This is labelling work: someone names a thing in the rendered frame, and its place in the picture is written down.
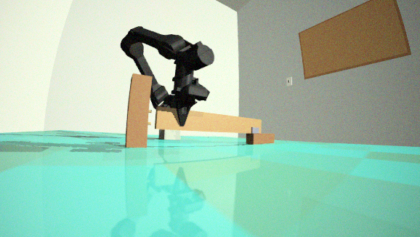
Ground long wooden rail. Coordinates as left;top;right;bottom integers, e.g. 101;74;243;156
155;107;262;134

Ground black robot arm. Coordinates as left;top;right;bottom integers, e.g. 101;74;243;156
121;26;215;110

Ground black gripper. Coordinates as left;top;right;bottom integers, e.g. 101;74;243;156
163;71;208;126

